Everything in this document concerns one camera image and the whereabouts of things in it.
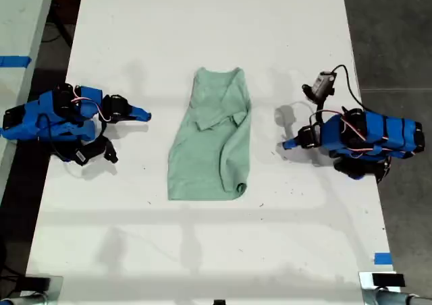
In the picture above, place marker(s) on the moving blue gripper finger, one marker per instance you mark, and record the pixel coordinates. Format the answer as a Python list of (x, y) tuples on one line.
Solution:
[(136, 118), (290, 147)]

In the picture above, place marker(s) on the long blue tape strip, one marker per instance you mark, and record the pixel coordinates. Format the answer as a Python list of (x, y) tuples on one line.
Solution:
[(15, 61)]

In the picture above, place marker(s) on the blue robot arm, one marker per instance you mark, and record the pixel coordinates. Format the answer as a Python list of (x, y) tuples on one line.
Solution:
[(27, 123), (381, 134)]

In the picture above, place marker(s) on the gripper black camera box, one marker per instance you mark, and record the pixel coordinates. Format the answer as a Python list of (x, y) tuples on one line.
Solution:
[(320, 84), (88, 152)]

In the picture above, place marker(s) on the pale green T-shirt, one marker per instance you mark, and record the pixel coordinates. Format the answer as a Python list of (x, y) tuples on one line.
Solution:
[(202, 156)]

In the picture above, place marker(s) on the grey mounting plate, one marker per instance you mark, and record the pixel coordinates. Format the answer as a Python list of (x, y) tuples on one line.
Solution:
[(56, 288)]

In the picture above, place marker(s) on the short blue tape strip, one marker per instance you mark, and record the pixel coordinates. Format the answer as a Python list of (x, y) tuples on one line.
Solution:
[(383, 258)]

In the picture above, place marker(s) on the white side table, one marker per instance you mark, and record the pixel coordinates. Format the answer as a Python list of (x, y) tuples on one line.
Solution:
[(20, 21)]

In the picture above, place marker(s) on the white mounting plate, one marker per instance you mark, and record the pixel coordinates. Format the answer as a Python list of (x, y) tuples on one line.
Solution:
[(365, 281)]

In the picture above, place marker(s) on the small black box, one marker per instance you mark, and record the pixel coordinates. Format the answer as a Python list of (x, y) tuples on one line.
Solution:
[(388, 279), (38, 284)]

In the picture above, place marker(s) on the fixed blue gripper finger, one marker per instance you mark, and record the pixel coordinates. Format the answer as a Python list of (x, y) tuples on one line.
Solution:
[(140, 111), (292, 141)]

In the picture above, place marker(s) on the camera black stalk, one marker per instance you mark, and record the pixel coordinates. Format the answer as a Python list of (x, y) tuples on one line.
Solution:
[(319, 111)]

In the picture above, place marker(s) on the grey metal pipe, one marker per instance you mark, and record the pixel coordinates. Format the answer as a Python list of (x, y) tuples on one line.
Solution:
[(398, 298), (23, 300)]

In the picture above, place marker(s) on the small black clamp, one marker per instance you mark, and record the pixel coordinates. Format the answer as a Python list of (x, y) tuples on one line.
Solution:
[(219, 302)]

